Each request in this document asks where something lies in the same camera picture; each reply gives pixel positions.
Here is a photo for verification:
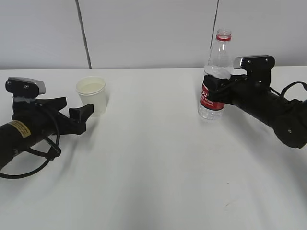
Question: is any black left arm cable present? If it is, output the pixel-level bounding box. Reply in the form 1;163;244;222
0;107;62;180

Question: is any white paper cup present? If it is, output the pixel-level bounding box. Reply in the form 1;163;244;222
76;76;107;117

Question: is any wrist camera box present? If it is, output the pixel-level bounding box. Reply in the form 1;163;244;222
233;55;275;86
5;77;46;99

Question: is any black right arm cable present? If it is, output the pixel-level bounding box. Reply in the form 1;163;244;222
270;81;307;101

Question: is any clear plastic water bottle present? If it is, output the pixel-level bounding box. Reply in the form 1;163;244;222
198;29;233;120

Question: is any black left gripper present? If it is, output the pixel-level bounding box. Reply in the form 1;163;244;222
12;97;94;136

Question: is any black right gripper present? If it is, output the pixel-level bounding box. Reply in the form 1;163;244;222
202;74;271;110

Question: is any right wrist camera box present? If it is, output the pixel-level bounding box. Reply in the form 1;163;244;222
233;55;275;86

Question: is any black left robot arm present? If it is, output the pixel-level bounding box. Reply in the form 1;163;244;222
0;97;94;168

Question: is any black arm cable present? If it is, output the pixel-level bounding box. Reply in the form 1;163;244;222
270;81;307;101
0;107;62;180

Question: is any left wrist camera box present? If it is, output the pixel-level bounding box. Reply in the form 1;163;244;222
5;77;46;99

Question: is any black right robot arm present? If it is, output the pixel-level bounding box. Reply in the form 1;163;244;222
203;74;307;149

